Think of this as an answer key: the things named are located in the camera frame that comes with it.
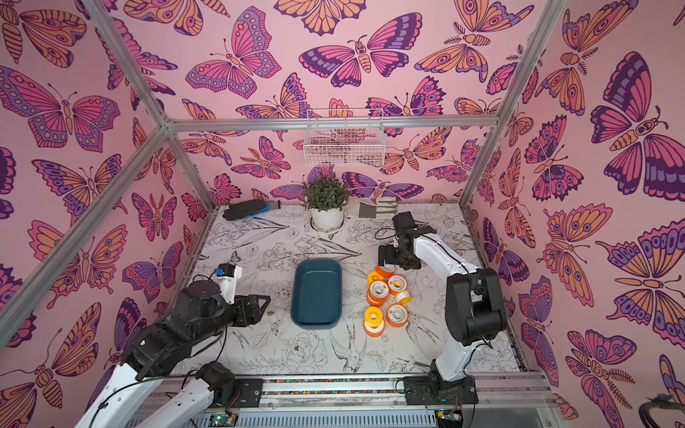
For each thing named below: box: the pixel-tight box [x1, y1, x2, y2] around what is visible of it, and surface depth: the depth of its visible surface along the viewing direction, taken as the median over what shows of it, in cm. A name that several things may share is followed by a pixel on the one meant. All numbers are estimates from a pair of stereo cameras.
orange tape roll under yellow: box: [363, 317, 387, 338], surface depth 85 cm
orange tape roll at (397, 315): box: [386, 303, 409, 328], surface depth 88 cm
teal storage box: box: [290, 258, 343, 330], surface depth 96 cm
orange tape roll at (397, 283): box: [387, 274, 408, 296], surface depth 92 cm
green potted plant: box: [301, 173, 351, 213], surface depth 98 cm
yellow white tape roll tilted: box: [395, 289, 413, 305], surface depth 90 cm
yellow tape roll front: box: [363, 305, 383, 329], surface depth 85 cm
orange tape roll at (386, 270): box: [375, 263, 396, 279], surface depth 96 cm
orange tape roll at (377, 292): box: [366, 279, 390, 307], surface depth 91 cm
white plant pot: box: [310, 206, 345, 232], surface depth 112 cm
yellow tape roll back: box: [367, 271, 385, 286], surface depth 97 cm
